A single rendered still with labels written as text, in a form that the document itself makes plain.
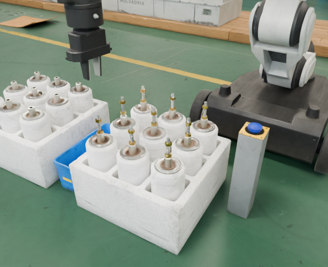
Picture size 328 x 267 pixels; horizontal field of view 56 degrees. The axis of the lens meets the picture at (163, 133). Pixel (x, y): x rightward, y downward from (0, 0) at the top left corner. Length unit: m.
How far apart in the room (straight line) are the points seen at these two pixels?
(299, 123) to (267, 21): 0.39
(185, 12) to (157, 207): 2.42
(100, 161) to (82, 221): 0.23
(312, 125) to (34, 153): 0.98
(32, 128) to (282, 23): 0.89
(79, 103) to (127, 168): 0.48
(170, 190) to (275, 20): 0.64
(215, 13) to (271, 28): 1.85
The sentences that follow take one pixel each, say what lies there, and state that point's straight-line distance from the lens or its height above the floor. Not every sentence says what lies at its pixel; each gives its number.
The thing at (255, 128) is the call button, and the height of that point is 0.33.
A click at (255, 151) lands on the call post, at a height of 0.27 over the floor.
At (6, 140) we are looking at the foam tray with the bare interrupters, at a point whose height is 0.17.
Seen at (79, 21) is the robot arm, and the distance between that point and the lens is 0.79.
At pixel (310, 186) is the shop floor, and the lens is 1.28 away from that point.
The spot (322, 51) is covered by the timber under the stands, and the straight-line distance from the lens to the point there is 2.68.
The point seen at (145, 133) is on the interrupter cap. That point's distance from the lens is 0.98.
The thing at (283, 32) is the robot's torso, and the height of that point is 0.52.
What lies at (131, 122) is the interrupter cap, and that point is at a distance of 1.04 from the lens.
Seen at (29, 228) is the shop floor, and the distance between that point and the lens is 1.11.
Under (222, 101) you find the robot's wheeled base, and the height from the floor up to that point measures 0.20.
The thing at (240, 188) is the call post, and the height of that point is 0.12.
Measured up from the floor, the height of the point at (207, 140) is 0.23.
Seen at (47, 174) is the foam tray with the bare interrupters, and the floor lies 0.06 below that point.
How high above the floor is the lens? 0.79
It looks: 33 degrees down
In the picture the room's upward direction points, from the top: straight up
